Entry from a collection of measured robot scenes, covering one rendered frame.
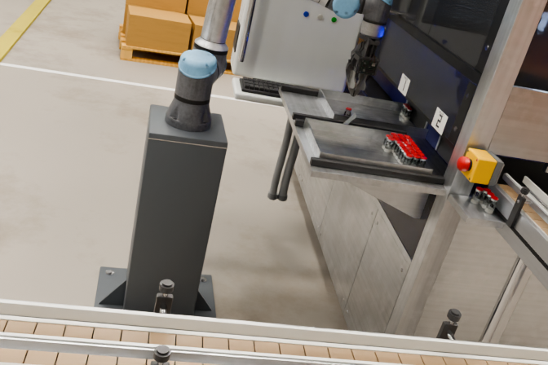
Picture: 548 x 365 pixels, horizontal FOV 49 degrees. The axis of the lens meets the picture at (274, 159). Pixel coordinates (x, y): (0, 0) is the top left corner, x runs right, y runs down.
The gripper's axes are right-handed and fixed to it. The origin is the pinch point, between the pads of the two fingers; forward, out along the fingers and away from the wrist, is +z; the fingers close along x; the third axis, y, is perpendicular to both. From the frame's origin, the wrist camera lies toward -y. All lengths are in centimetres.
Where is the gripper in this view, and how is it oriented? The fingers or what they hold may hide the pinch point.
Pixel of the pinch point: (353, 91)
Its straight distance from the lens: 203.3
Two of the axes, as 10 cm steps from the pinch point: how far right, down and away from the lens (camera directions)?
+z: -2.0, 8.9, 4.1
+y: 1.2, 4.4, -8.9
